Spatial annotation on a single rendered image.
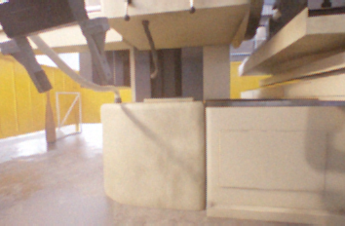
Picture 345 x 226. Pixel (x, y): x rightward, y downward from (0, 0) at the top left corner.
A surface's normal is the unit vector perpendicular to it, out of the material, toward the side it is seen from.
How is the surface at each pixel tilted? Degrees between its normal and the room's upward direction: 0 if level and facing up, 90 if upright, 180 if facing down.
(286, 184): 90
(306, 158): 90
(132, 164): 90
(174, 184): 90
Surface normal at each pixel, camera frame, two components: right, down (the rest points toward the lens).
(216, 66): -0.16, 0.07
